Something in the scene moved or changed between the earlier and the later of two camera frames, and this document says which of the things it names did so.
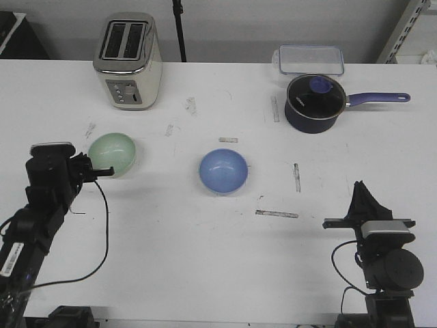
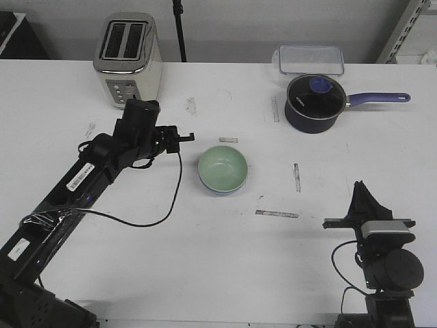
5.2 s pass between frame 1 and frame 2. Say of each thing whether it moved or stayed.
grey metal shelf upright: stayed
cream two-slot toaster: stayed
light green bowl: moved
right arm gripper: stayed
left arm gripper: moved
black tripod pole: stayed
